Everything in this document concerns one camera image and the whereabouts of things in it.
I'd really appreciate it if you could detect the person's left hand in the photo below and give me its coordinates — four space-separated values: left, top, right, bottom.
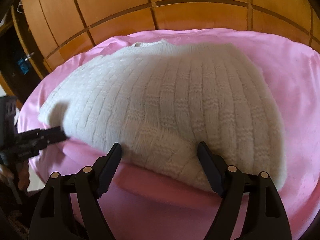
0 161 30 192

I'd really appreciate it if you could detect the pink bed sheet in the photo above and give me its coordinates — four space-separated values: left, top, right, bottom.
17 29 319 239

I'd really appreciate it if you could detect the white knitted sweater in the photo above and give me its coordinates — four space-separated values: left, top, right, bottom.
38 41 287 191

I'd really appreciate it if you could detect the blue tag on wardrobe handle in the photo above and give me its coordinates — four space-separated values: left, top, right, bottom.
17 59 32 75

